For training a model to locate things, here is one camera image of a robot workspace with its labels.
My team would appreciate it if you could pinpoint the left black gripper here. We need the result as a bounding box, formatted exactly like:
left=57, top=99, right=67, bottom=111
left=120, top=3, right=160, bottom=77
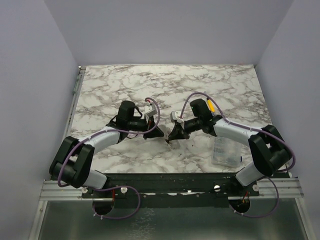
left=127, top=113, right=164, bottom=139

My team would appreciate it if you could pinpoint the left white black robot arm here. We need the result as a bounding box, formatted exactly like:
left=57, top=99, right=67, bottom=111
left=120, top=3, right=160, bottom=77
left=49, top=97, right=165, bottom=198

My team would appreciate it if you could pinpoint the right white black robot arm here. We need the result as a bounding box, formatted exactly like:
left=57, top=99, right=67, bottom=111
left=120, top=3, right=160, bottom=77
left=167, top=98, right=293, bottom=196

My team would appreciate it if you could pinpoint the clear plastic organizer box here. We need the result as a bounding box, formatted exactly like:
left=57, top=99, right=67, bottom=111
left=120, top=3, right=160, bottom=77
left=211, top=136, right=242, bottom=168

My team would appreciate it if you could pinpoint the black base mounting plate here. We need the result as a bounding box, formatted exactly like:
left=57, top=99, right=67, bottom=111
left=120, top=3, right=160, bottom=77
left=83, top=173, right=259, bottom=208

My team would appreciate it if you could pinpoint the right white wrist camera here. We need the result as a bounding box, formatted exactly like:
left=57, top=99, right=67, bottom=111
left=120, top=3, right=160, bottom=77
left=170, top=111, right=185, bottom=126

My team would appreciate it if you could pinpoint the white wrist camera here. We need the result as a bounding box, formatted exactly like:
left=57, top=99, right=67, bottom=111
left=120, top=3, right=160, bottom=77
left=144, top=104, right=158, bottom=118
left=170, top=111, right=185, bottom=126

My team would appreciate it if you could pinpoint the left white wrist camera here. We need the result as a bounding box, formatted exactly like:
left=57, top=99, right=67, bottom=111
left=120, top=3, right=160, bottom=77
left=144, top=104, right=158, bottom=118

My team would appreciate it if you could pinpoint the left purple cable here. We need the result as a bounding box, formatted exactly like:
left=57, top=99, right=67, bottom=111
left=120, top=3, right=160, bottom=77
left=57, top=97, right=161, bottom=220

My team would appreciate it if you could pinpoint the purple cable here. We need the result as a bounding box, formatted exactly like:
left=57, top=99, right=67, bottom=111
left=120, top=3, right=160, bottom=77
left=178, top=92, right=297, bottom=218
left=57, top=97, right=161, bottom=220

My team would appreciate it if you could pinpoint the yellow handled screwdriver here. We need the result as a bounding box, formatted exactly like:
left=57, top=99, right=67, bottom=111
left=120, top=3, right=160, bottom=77
left=206, top=97, right=215, bottom=113

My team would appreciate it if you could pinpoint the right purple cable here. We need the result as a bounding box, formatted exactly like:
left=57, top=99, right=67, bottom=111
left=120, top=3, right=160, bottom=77
left=178, top=92, right=297, bottom=218

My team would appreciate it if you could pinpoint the aluminium frame rail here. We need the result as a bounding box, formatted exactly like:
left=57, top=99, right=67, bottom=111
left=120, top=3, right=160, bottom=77
left=39, top=180, right=82, bottom=201

